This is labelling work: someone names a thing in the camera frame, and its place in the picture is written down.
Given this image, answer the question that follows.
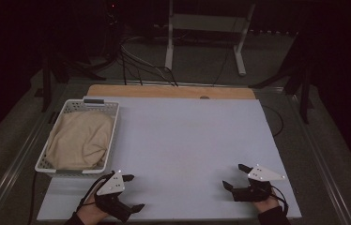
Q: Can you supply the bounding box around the metal floor rail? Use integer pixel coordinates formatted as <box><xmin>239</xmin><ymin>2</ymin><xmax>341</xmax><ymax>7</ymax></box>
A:
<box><xmin>284</xmin><ymin>90</ymin><xmax>351</xmax><ymax>225</ymax></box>
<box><xmin>0</xmin><ymin>82</ymin><xmax>69</xmax><ymax>225</ymax></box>

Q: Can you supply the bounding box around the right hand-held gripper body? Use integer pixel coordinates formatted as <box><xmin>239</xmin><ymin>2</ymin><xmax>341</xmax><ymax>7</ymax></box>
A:
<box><xmin>231</xmin><ymin>165</ymin><xmax>287</xmax><ymax>203</ymax></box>

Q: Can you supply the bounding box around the bundle of floor cables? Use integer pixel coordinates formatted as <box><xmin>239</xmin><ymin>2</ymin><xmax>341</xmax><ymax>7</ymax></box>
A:
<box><xmin>118</xmin><ymin>36</ymin><xmax>179</xmax><ymax>87</ymax></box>

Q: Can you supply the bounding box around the white metal stand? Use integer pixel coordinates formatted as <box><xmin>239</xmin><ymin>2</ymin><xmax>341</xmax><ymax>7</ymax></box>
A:
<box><xmin>164</xmin><ymin>0</ymin><xmax>256</xmax><ymax>77</ymax></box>

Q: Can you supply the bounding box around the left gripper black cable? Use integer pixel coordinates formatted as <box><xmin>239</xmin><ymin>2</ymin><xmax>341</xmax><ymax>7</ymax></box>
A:
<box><xmin>75</xmin><ymin>171</ymin><xmax>115</xmax><ymax>215</ymax></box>

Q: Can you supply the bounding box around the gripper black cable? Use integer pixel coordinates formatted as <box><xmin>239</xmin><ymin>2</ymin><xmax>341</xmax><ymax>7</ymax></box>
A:
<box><xmin>269</xmin><ymin>185</ymin><xmax>290</xmax><ymax>218</ymax></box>
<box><xmin>75</xmin><ymin>171</ymin><xmax>115</xmax><ymax>215</ymax></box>

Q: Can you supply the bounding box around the black cable under basket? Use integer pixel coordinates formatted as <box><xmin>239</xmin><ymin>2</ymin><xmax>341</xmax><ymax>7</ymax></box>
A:
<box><xmin>26</xmin><ymin>172</ymin><xmax>39</xmax><ymax>225</ymax></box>

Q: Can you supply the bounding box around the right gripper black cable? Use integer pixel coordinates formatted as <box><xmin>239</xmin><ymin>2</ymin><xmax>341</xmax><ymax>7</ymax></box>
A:
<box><xmin>269</xmin><ymin>185</ymin><xmax>290</xmax><ymax>218</ymax></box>

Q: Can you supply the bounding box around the person's right hand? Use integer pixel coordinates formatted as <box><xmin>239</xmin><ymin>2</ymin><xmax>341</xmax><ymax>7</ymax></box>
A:
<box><xmin>252</xmin><ymin>190</ymin><xmax>282</xmax><ymax>215</ymax></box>

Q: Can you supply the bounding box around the white table mat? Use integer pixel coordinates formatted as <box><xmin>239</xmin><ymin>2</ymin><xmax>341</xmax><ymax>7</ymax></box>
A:
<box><xmin>36</xmin><ymin>96</ymin><xmax>303</xmax><ymax>223</ymax></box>

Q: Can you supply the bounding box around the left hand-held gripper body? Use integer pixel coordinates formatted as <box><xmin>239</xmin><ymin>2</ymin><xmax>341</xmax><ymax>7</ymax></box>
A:
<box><xmin>93</xmin><ymin>170</ymin><xmax>135</xmax><ymax>223</ymax></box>

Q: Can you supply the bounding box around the black tripod stand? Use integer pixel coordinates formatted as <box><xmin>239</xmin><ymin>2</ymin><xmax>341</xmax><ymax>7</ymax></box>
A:
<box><xmin>248</xmin><ymin>32</ymin><xmax>317</xmax><ymax>125</ymax></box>
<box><xmin>40</xmin><ymin>54</ymin><xmax>107</xmax><ymax>113</ymax></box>

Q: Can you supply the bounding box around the beige cloth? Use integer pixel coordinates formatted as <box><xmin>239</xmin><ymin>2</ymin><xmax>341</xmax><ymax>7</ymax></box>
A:
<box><xmin>45</xmin><ymin>111</ymin><xmax>115</xmax><ymax>172</ymax></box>

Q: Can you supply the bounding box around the thin black cable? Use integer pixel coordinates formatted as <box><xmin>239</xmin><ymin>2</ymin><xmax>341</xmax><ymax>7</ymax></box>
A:
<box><xmin>261</xmin><ymin>104</ymin><xmax>285</xmax><ymax>138</ymax></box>

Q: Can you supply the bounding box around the person's left hand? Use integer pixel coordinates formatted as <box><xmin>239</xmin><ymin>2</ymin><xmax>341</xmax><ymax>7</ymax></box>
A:
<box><xmin>75</xmin><ymin>190</ymin><xmax>111</xmax><ymax>225</ymax></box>

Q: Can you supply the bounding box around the white plastic basket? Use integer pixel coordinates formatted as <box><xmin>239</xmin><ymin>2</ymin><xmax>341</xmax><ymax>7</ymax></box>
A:
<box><xmin>34</xmin><ymin>98</ymin><xmax>121</xmax><ymax>178</ymax></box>

